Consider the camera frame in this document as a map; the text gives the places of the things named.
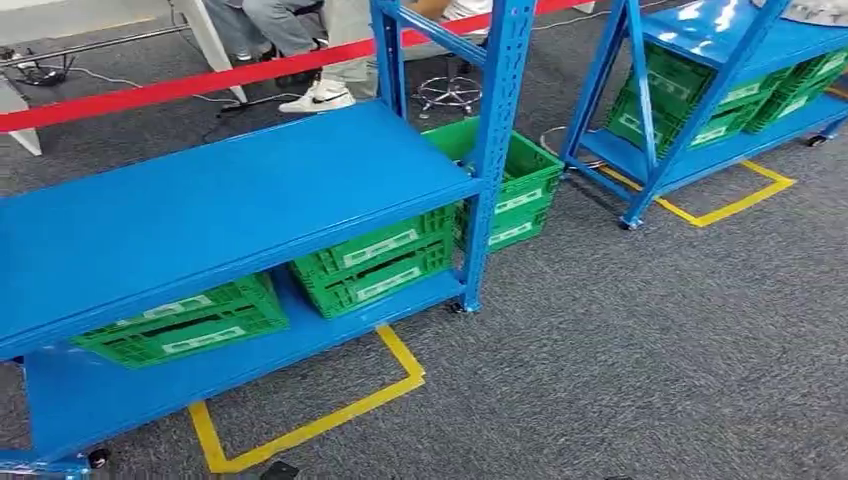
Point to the red barrier belt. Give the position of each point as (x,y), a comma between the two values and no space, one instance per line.
(199,83)

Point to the person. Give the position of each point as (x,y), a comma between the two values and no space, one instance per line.
(344,20)
(278,26)

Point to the yellow floor tape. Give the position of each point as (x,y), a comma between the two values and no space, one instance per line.
(397,361)

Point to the black router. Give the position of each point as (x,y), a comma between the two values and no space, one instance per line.
(43,76)

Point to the black robot foot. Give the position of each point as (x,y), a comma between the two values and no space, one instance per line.
(279,472)

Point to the office chair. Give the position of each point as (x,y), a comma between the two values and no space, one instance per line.
(450,93)

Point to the blue metal shelf rack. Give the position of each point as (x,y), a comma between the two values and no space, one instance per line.
(199,199)
(722,33)

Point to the white table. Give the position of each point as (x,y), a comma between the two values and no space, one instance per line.
(212,53)

